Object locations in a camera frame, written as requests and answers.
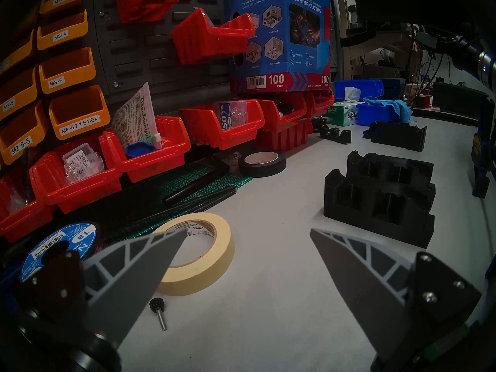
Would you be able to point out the black flat case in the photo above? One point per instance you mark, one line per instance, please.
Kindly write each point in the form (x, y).
(457, 100)

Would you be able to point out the clear screw pack blue label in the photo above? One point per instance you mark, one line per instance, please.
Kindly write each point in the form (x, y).
(230, 113)

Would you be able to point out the large blue plastic bin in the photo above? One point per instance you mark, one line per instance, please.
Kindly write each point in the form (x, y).
(360, 88)

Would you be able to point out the dark blue storage bin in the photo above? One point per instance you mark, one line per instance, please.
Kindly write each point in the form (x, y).
(392, 89)

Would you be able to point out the red bin with red parts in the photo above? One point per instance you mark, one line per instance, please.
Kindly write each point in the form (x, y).
(319, 104)

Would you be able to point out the yellow bin labelled M3-8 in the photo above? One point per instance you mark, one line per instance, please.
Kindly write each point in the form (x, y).
(17, 100)

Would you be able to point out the blue and black bar clamp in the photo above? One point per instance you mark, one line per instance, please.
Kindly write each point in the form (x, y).
(480, 150)

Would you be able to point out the black thumb screw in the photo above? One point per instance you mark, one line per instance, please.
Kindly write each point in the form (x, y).
(158, 305)

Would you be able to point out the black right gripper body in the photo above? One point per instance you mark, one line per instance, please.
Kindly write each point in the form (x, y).
(463, 49)

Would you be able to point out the black marker pen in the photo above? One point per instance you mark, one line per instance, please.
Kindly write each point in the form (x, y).
(193, 185)

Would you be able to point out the red bin with screw pack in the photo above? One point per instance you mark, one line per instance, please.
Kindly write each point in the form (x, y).
(224, 136)

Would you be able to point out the black notched printed block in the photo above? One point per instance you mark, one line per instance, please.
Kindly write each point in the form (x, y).
(399, 136)

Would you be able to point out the Kimtech tissue box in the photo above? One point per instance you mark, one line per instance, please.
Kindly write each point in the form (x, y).
(343, 115)

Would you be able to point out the yellow parts bin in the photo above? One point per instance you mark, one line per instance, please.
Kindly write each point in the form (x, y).
(15, 55)

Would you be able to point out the small black printed clip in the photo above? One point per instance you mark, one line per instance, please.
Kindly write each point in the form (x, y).
(337, 135)

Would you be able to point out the blue cleaning cloths box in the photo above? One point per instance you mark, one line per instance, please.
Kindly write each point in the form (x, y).
(279, 38)

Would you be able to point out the small clear parts bags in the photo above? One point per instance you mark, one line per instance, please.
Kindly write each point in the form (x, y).
(83, 164)

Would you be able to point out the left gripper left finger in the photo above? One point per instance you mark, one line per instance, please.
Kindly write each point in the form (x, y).
(128, 274)

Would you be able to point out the red bin with small bags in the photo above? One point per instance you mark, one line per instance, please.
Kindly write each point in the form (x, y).
(77, 193)

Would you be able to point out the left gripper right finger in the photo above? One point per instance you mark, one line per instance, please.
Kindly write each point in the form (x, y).
(368, 282)

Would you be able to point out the yellow bin labelled M3-4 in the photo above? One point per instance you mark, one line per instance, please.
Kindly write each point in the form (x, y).
(62, 36)

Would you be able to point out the small blue plastic bin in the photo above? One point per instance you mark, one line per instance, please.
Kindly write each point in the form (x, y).
(376, 115)

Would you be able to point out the blue plastic cap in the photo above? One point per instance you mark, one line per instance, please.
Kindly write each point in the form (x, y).
(140, 149)

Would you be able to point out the green cutting mat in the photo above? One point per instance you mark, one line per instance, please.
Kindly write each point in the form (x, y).
(174, 185)

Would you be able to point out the stack of red bins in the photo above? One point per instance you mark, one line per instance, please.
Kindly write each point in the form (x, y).
(286, 136)

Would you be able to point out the yellow bin labelled M4 HEX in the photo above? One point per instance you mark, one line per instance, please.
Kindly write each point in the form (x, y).
(79, 123)

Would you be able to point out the black tape roll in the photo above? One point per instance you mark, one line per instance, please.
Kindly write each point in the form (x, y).
(263, 169)

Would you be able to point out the red bin with manual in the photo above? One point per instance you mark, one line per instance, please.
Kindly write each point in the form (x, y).
(155, 164)

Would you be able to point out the yellow bin labelled M3X6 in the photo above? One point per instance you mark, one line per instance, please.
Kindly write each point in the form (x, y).
(64, 1)

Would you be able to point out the black 3D printed piece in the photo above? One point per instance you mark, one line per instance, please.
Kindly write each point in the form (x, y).
(387, 169)
(379, 224)

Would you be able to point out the white user manual leaflet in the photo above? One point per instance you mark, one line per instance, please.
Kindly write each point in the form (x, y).
(133, 119)

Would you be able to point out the yellow bin labelled M2.5-5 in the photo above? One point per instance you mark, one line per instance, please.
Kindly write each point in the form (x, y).
(23, 146)

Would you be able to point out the yellow bin labelled M3-6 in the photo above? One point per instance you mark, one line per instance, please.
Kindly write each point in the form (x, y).
(66, 78)

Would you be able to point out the thin black rods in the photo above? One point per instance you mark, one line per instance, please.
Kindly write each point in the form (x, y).
(201, 200)

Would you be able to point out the beige masking tape roll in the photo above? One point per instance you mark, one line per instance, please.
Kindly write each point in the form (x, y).
(217, 262)

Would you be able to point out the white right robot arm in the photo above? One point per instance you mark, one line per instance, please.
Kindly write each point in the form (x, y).
(487, 69)

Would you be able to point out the dark pegboard wall panel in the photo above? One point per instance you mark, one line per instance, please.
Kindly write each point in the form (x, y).
(128, 53)

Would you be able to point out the crumpled blue microfiber cloth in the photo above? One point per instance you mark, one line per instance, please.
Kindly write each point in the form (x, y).
(399, 109)

